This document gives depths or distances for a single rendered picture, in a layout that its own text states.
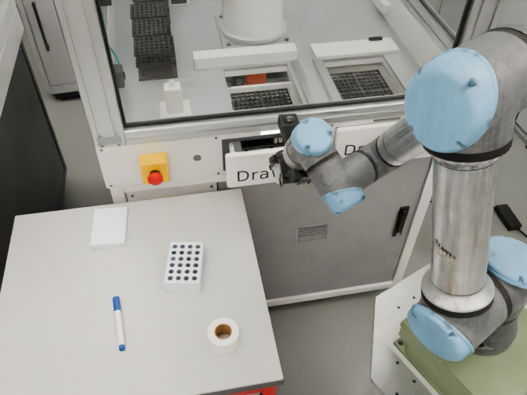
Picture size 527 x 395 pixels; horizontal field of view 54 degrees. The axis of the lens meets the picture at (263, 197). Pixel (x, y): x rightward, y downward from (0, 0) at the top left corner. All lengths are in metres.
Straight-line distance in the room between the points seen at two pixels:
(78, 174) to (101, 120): 1.46
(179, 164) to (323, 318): 0.98
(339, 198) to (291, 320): 1.17
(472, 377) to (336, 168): 0.48
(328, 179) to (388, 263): 1.09
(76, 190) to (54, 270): 1.34
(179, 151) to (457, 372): 0.84
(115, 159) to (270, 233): 0.59
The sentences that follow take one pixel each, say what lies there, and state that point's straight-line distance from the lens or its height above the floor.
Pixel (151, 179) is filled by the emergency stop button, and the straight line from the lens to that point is 1.36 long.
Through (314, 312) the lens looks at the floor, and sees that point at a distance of 2.14.
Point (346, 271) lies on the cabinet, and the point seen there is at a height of 0.21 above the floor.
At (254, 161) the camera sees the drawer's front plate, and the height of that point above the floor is 0.91.
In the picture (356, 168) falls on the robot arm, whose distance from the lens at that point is 1.03.
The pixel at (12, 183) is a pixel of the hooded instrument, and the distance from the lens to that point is 1.92.
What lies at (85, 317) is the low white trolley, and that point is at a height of 0.76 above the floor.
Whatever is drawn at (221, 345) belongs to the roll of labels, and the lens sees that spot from 1.15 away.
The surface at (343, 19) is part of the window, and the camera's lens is 1.29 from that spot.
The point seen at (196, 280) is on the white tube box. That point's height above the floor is 0.80.
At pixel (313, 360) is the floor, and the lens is 2.04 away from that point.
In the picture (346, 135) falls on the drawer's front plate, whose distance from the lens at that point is 1.45.
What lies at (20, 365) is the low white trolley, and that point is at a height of 0.76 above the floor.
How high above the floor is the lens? 1.81
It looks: 46 degrees down
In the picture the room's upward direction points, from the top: 1 degrees clockwise
